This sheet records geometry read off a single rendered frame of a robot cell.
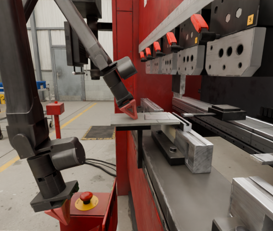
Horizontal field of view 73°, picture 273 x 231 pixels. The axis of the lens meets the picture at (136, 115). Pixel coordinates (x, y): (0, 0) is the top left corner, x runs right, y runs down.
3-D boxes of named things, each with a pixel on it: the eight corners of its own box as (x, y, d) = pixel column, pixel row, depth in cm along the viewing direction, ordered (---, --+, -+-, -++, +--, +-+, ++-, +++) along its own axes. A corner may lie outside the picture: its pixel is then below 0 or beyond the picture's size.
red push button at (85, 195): (82, 199, 61) (81, 189, 60) (94, 200, 61) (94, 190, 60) (78, 208, 57) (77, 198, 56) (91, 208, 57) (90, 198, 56)
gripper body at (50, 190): (70, 201, 43) (59, 174, 42) (31, 210, 44) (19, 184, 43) (80, 185, 50) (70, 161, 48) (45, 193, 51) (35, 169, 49)
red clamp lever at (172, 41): (165, 30, 62) (171, 47, 56) (177, 31, 63) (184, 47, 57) (164, 35, 64) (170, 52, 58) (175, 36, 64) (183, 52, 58)
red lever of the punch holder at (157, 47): (152, 40, 82) (156, 53, 76) (161, 41, 82) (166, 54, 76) (152, 44, 83) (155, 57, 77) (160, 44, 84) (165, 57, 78)
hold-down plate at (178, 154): (151, 136, 91) (151, 130, 91) (161, 135, 92) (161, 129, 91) (169, 165, 62) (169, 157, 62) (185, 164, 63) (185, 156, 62)
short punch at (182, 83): (171, 96, 82) (172, 74, 80) (175, 96, 82) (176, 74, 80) (179, 99, 72) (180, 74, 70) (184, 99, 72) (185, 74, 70)
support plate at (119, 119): (110, 115, 84) (110, 113, 84) (166, 113, 88) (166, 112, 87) (110, 126, 67) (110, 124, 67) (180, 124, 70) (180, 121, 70)
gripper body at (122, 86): (130, 95, 78) (121, 79, 76) (133, 98, 68) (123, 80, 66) (117, 102, 78) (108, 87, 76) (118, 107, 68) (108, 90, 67)
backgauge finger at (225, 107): (177, 115, 86) (177, 105, 85) (228, 114, 90) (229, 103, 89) (187, 122, 75) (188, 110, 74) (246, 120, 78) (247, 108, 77)
